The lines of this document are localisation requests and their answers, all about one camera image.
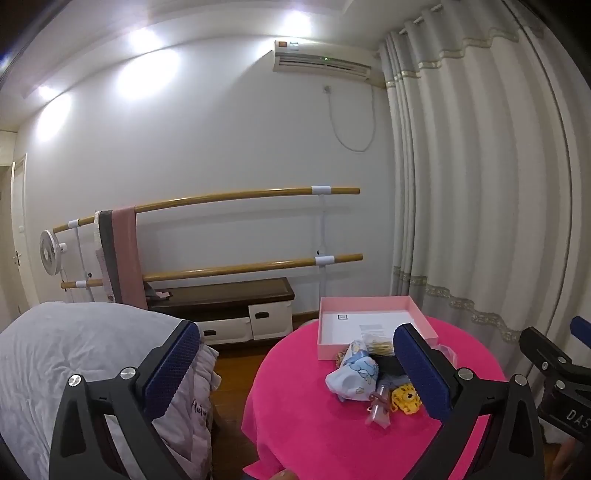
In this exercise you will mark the pink towel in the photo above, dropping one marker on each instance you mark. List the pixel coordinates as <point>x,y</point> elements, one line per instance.
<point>129,254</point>

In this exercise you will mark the grey towel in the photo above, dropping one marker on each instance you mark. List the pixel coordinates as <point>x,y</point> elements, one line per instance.
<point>111,249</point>

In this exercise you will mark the small white fan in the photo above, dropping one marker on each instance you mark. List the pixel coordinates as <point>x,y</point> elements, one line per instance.
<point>48,251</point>

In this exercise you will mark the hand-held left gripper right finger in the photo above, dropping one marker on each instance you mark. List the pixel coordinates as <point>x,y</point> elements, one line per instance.
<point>418,369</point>

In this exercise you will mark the white wall air conditioner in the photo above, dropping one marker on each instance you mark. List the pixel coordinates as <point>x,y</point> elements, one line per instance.
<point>318,62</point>

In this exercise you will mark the white barre post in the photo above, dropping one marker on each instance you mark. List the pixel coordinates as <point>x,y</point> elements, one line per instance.
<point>79,249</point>
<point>323,221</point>

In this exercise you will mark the small pink cloth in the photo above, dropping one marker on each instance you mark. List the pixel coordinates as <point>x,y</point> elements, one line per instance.
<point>164,294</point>

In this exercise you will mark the blue cartoon printed cloth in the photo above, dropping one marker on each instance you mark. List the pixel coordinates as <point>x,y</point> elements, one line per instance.
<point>355,374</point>

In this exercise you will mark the yellow crochet toy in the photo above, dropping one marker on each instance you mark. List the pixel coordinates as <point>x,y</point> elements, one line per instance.
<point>404,399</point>

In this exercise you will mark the white pleated curtain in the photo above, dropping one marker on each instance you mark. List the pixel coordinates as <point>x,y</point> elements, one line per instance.
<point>485,184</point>

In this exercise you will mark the round pink table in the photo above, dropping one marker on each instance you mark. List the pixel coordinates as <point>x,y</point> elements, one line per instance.
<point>300,392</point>

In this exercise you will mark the person's right forearm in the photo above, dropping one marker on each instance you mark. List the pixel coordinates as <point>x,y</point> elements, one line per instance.
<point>564,461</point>

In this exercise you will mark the short wooden barre rail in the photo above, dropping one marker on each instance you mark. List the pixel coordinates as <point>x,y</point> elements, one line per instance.
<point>231,266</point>

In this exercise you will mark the pink organza pouch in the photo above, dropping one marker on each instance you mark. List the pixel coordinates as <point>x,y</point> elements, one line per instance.
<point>378,410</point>

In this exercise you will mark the brown scrunchie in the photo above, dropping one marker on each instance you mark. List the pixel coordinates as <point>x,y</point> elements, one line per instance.
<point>340,356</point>

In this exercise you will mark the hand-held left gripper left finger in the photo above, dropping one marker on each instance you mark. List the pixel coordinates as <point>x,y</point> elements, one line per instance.
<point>173,364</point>

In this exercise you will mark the long wooden barre rail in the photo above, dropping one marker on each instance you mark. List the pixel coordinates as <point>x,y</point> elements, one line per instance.
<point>231,195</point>

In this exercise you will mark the clear bag of cotton swabs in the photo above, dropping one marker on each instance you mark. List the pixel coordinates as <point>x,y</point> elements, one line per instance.
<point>381,347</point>

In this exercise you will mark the dark bench with white drawers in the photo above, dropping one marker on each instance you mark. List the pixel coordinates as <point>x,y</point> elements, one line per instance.
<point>221,300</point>

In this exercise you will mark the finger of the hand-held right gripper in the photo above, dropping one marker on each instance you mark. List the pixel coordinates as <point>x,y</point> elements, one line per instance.
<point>540,346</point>
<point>581,327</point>

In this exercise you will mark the black leather pouch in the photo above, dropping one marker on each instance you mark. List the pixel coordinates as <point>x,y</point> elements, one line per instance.
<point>390,364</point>

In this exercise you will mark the pink cardboard box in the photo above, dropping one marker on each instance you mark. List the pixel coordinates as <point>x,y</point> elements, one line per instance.
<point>364,304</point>

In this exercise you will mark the white door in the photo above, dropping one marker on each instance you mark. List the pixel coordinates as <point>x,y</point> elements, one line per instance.
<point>16,207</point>

